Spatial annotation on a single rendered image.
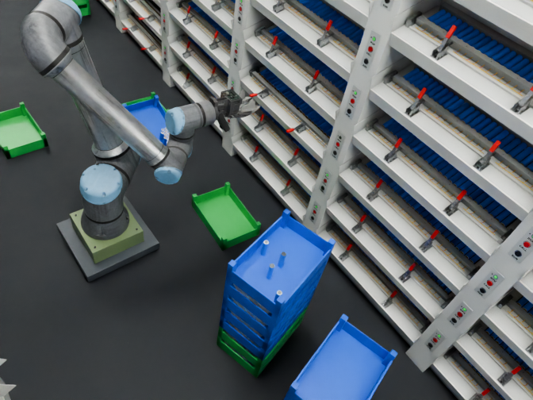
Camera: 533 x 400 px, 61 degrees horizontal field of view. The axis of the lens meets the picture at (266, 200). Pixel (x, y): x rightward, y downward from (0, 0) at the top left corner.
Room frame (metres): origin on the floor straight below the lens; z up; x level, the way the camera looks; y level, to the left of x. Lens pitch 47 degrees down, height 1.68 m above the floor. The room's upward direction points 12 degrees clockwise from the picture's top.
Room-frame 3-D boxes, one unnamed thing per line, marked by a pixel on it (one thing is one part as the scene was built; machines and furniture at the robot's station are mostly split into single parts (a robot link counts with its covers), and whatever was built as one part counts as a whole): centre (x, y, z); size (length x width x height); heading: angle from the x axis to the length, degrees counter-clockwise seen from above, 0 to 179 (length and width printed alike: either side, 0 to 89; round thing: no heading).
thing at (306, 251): (0.84, -0.09, 0.52); 0.30 x 0.20 x 0.08; 152
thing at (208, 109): (1.33, 0.29, 0.63); 0.10 x 0.05 x 0.09; 45
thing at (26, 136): (1.62, 1.33, 0.04); 0.30 x 0.20 x 0.08; 48
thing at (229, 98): (1.39, 0.23, 0.63); 0.12 x 0.08 x 0.09; 135
